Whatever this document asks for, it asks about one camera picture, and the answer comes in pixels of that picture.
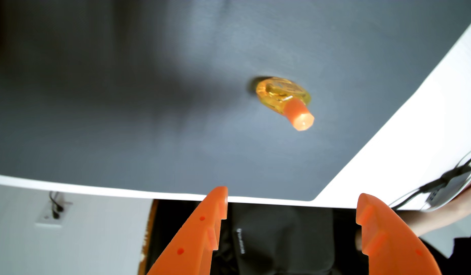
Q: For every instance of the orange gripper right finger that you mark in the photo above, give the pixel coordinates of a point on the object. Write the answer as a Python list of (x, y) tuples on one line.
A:
[(395, 244)]

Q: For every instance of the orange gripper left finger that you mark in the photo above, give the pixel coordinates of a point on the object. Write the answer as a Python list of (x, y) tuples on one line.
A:
[(189, 240)]

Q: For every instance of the yellow eyedrops bottle orange cap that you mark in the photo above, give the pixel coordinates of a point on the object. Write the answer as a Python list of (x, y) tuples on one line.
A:
[(285, 97)]

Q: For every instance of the brown wooden leg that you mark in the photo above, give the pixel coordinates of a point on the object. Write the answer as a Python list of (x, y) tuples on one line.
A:
[(148, 233)]

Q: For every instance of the black fabric bag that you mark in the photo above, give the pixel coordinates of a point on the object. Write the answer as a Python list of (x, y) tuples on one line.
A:
[(277, 236)]

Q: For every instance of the grey textured mat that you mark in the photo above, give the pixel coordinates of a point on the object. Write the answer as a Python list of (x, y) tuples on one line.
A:
[(143, 114)]

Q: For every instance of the black plug in outlet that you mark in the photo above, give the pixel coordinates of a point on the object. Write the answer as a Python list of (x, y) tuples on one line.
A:
[(56, 208)]

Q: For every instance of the white wall outlet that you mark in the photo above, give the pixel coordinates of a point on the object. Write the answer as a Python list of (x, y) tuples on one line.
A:
[(48, 219)]

